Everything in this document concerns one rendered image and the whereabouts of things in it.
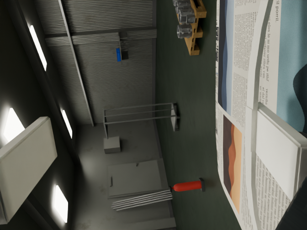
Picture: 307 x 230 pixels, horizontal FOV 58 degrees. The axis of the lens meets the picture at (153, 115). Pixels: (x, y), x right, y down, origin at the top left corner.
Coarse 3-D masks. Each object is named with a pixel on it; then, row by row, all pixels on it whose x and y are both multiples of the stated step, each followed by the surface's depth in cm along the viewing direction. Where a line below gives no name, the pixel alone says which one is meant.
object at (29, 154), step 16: (32, 128) 16; (48, 128) 18; (16, 144) 14; (32, 144) 16; (48, 144) 18; (0, 160) 12; (16, 160) 14; (32, 160) 15; (48, 160) 18; (0, 176) 12; (16, 176) 14; (32, 176) 15; (0, 192) 12; (16, 192) 14; (0, 208) 12; (16, 208) 13; (0, 224) 13
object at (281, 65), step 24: (288, 0) 16; (288, 24) 17; (264, 48) 20; (288, 48) 17; (264, 72) 20; (288, 72) 17; (264, 96) 20; (288, 96) 17; (288, 120) 18; (264, 168) 22; (264, 192) 22; (264, 216) 23
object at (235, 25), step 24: (240, 0) 24; (240, 24) 25; (216, 48) 35; (240, 48) 25; (216, 72) 36; (240, 72) 26; (216, 96) 36; (240, 96) 26; (216, 120) 37; (240, 120) 27; (240, 144) 27; (240, 168) 28; (240, 192) 28; (240, 216) 29
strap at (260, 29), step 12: (264, 0) 15; (264, 12) 15; (264, 24) 15; (264, 36) 16; (252, 48) 16; (252, 60) 16; (252, 72) 16; (252, 84) 17; (252, 96) 17; (252, 108) 17; (252, 120) 17; (252, 132) 17; (252, 144) 17; (252, 156) 18; (252, 168) 18; (252, 180) 18; (252, 192) 18; (252, 204) 19; (252, 216) 20
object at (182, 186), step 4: (200, 180) 478; (176, 184) 475; (180, 184) 473; (184, 184) 473; (188, 184) 473; (192, 184) 473; (196, 184) 473; (200, 184) 474; (204, 184) 472; (172, 188) 474; (176, 188) 471; (180, 188) 470; (184, 188) 471; (188, 188) 472; (192, 188) 473; (196, 188) 475; (200, 188) 484; (204, 188) 473
